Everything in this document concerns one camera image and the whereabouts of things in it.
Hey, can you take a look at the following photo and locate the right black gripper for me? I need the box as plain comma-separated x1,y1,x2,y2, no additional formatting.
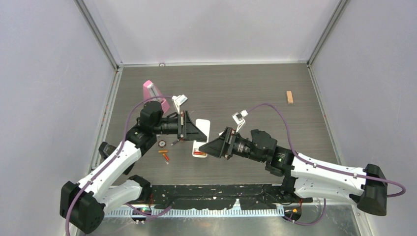
199,126,266,163

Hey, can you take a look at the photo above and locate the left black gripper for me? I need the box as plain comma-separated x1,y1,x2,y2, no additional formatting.
153,111,207,141

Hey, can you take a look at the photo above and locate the white remote control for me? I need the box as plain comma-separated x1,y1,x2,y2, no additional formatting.
191,118,211,159

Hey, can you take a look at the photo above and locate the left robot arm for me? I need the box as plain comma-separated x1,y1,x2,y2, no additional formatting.
60,97,208,236

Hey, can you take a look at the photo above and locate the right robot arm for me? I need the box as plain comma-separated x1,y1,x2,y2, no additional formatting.
199,127,387,216

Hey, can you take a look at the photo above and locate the round poker chip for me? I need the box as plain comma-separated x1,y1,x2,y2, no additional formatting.
158,140,166,148

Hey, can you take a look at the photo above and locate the pink metronome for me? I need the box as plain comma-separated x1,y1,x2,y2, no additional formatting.
143,80,170,114

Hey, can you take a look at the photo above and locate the wooden block far right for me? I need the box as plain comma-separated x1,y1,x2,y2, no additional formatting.
286,90,294,104

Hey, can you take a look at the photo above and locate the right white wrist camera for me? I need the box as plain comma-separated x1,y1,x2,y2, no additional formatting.
232,110,248,132

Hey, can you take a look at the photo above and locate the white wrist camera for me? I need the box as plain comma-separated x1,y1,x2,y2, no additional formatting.
232,110,248,132
172,94,188,114

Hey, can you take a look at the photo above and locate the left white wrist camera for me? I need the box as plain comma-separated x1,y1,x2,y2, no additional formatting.
172,94,188,114

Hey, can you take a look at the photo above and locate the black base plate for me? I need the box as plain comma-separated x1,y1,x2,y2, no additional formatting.
139,184,312,210

